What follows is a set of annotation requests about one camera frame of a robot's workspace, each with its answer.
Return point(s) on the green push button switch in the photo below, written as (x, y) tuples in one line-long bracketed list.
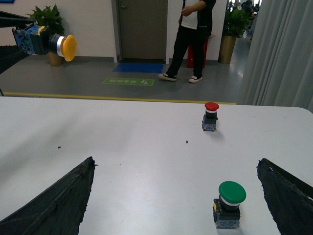
[(226, 211)]

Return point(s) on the blue floor mat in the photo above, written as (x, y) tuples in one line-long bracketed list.
[(139, 67)]

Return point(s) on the yellow push button switch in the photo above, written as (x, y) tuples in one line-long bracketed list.
[(39, 40)]

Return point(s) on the grey door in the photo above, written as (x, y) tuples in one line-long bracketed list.
[(143, 29)]

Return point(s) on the yellow floor tape line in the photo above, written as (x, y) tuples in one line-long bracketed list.
[(69, 96)]

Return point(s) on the potted plant gold pot left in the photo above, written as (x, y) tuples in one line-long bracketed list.
[(50, 17)]

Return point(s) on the potted plant gold pot right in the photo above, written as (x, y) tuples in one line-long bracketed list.
[(235, 24)]

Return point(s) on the red fire extinguisher box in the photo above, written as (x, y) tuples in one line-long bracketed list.
[(190, 58)]

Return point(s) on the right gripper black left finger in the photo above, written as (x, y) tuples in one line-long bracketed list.
[(59, 210)]

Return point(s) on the red push button switch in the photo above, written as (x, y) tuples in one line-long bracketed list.
[(210, 117)]

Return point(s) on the grey curtain right side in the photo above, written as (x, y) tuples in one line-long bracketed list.
[(279, 69)]

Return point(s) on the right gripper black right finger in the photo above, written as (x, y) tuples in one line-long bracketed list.
[(289, 199)]

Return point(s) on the potted plant gold pot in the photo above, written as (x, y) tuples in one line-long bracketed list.
[(50, 17), (235, 24)]

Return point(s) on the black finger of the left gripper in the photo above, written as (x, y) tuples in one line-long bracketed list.
[(13, 20)]

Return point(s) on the green floor sign sticker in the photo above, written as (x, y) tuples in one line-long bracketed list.
[(129, 81)]

